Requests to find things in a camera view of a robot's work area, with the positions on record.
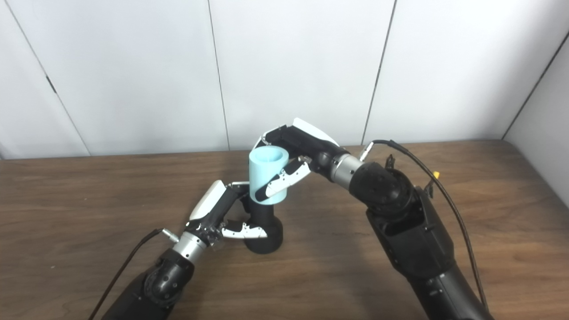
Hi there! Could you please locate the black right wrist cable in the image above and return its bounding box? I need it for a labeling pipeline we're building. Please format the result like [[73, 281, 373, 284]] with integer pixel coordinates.
[[358, 140, 489, 312]]

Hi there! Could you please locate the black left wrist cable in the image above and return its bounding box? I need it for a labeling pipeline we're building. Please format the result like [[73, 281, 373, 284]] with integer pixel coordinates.
[[88, 228, 180, 320]]

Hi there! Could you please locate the light-blue hose piece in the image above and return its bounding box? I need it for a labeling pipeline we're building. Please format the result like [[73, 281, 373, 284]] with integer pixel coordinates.
[[248, 146, 290, 205]]

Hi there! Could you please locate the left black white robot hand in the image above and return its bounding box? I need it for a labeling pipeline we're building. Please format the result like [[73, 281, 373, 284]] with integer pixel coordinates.
[[184, 180, 268, 247]]

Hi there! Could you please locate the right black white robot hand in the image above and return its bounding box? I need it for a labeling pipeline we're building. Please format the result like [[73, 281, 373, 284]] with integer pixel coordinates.
[[251, 118, 349, 199]]

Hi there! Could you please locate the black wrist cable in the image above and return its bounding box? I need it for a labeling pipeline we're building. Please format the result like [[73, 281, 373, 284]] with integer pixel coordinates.
[[358, 140, 489, 312], [88, 228, 180, 320]]

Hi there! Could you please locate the black flared nozzle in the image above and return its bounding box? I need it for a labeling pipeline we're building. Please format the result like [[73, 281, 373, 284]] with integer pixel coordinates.
[[242, 196, 284, 255]]

